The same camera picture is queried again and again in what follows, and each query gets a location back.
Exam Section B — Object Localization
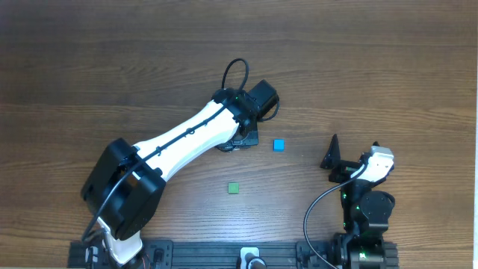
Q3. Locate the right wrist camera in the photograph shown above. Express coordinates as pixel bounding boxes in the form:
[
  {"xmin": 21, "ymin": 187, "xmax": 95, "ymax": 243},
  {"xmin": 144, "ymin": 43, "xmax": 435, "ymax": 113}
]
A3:
[{"xmin": 360, "ymin": 145, "xmax": 395, "ymax": 183}]

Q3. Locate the mounting rail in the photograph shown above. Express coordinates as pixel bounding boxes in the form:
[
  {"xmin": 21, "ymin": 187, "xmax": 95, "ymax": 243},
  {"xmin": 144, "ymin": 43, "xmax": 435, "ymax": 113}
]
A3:
[{"xmin": 68, "ymin": 239, "xmax": 400, "ymax": 269}]

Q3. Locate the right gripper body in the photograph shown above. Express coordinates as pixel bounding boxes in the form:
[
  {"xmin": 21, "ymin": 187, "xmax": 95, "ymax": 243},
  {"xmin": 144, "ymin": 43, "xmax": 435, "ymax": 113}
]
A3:
[{"xmin": 328, "ymin": 160, "xmax": 364, "ymax": 184}]

